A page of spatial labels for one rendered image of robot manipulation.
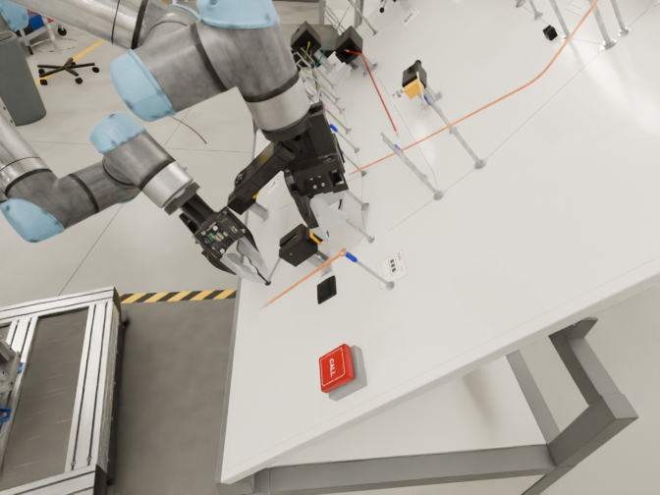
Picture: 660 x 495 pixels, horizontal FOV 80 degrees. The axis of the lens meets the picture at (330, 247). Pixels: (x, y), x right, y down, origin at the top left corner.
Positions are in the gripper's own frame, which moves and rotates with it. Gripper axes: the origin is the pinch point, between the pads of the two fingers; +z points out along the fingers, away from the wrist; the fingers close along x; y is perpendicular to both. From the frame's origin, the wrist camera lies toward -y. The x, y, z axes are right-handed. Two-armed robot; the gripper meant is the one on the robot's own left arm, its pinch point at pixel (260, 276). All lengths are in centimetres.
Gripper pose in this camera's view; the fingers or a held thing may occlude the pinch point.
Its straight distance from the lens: 74.6
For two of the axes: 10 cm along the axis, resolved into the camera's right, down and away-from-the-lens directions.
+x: 6.5, -7.1, 2.7
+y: 3.8, 0.0, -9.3
